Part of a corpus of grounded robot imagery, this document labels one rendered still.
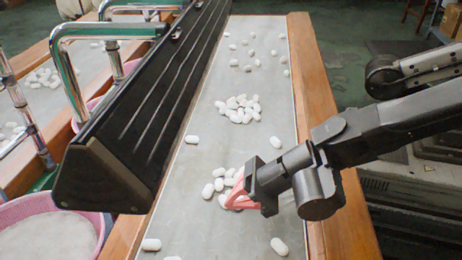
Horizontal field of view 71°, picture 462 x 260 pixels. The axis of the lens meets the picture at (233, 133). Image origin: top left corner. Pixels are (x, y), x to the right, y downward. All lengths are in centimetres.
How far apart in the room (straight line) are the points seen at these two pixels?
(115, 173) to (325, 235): 44
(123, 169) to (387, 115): 36
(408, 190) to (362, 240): 69
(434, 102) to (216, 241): 41
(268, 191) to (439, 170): 86
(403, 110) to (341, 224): 25
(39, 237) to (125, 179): 50
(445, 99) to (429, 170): 83
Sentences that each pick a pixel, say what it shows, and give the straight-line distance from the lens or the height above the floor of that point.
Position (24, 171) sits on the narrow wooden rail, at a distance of 88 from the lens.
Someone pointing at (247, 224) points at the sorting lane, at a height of 74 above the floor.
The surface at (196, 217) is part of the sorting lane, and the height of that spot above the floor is 74.
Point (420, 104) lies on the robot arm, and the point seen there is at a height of 102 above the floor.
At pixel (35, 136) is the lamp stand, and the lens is 86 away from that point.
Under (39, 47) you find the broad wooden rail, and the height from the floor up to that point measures 76.
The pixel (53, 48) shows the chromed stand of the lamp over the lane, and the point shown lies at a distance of 51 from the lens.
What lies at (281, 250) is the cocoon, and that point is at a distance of 59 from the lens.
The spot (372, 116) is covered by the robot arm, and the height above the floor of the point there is 99.
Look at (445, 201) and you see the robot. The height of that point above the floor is 39.
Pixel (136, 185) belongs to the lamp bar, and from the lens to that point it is 26.
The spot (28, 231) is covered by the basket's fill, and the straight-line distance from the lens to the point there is 77.
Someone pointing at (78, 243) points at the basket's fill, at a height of 73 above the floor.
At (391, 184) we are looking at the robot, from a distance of 127.
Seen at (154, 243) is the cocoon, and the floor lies 76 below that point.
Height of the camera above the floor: 124
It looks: 35 degrees down
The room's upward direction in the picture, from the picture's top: 2 degrees counter-clockwise
